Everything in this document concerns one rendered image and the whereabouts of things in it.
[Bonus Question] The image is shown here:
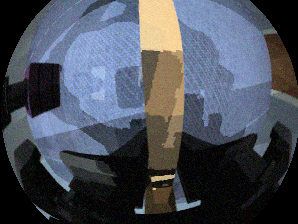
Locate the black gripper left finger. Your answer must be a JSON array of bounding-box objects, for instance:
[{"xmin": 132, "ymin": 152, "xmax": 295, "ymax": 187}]
[{"xmin": 59, "ymin": 125, "xmax": 149, "ymax": 209}]

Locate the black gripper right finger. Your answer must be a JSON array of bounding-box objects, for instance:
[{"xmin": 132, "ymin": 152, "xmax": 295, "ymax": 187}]
[{"xmin": 176, "ymin": 132, "xmax": 258, "ymax": 204}]

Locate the long wooden rail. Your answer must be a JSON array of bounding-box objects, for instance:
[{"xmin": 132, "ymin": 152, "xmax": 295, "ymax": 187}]
[{"xmin": 138, "ymin": 0, "xmax": 185, "ymax": 204}]

